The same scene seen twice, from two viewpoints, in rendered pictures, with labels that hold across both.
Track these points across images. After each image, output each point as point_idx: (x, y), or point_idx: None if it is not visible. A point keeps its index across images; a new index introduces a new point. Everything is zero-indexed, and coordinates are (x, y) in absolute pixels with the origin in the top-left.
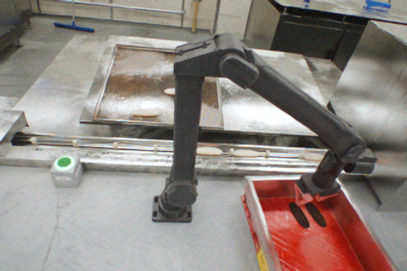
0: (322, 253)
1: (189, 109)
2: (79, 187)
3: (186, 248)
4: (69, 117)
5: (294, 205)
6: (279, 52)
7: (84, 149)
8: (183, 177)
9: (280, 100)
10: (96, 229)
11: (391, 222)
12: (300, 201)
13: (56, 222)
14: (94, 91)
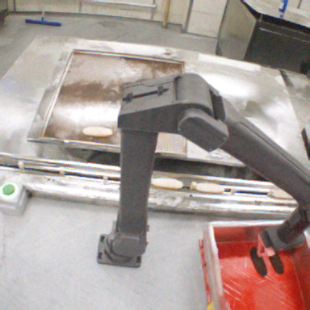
0: (273, 301)
1: (139, 163)
2: (23, 215)
3: (132, 295)
4: (18, 131)
5: (255, 251)
6: (255, 64)
7: (30, 172)
8: (131, 230)
9: (252, 161)
10: (40, 265)
11: None
12: (261, 253)
13: (3, 252)
14: (44, 103)
